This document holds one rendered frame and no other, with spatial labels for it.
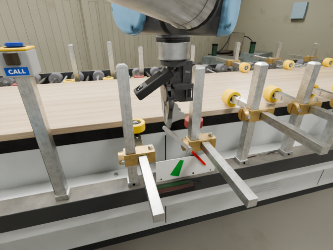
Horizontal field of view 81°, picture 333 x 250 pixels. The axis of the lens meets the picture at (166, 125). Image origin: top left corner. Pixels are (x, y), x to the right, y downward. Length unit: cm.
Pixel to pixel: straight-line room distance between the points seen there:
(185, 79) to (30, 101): 44
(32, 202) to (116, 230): 62
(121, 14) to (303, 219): 177
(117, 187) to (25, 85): 47
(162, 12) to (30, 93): 49
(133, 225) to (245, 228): 79
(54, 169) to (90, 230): 66
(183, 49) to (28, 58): 39
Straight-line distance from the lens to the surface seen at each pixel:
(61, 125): 92
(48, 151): 73
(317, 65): 100
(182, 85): 56
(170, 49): 52
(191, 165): 83
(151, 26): 41
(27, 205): 90
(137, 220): 134
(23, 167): 107
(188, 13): 28
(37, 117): 68
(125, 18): 42
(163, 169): 80
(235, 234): 160
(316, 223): 191
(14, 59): 62
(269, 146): 133
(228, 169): 67
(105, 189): 84
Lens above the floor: 127
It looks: 27 degrees down
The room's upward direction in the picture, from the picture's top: straight up
